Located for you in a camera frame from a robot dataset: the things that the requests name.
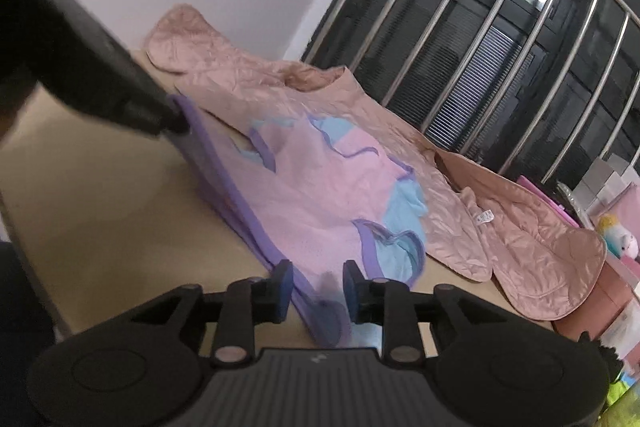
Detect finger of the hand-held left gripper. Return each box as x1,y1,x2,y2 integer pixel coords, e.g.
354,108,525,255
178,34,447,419
117,93,192,138

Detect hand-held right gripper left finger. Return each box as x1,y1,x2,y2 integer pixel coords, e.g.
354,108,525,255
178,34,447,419
127,259,295,369

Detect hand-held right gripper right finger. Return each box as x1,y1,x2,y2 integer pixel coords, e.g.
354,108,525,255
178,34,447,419
342,259,507,369

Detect pink purple blue garment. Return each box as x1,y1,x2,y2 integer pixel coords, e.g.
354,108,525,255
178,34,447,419
167,94,429,351

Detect pink quilted jacket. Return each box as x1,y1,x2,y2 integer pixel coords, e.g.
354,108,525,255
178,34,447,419
145,4,609,324

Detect pink storage box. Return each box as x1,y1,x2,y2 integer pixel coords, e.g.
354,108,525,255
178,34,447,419
552,257,640,339

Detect black neon green clothing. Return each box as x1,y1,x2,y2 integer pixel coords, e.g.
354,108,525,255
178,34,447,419
577,331,623,390

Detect white plush toy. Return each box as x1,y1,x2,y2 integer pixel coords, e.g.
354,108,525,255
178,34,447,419
596,214,640,259

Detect metal window railing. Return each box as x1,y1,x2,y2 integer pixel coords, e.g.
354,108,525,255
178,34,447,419
300,0,640,188

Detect stack of white boxes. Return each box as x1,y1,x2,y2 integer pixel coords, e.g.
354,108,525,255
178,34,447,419
570,154,640,219

